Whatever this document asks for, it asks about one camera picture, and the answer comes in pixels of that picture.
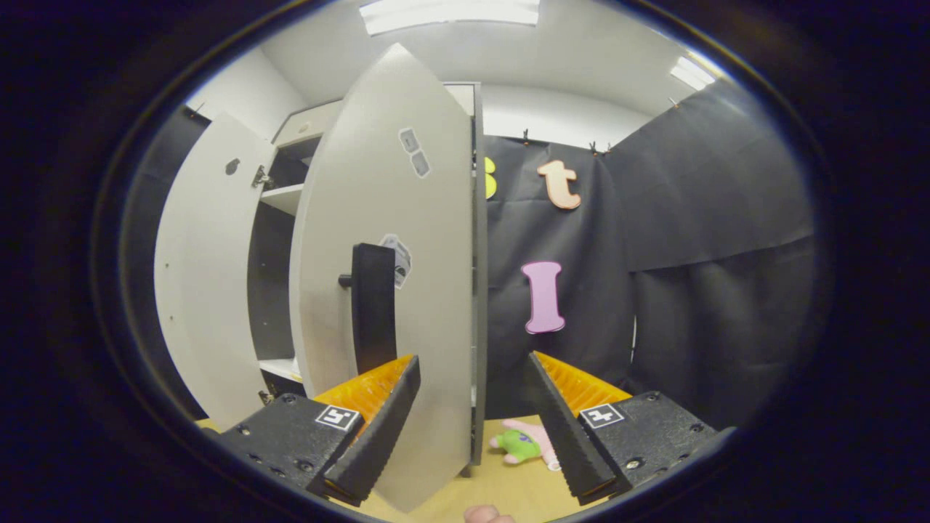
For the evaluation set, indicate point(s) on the pink and green plush toy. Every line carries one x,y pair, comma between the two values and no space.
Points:
523,444

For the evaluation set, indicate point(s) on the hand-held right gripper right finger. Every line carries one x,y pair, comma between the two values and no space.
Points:
567,428

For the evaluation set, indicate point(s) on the white cabinet door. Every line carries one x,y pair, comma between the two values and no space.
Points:
436,290
207,276

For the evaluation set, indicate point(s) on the black backdrop cloth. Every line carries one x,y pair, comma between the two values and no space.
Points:
712,290

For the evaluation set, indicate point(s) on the white shoe cabinet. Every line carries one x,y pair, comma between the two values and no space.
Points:
280,276

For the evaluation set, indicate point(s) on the ceiling light panel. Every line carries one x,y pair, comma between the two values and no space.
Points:
450,13
692,73

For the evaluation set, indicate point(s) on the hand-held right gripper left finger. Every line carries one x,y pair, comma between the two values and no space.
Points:
378,428

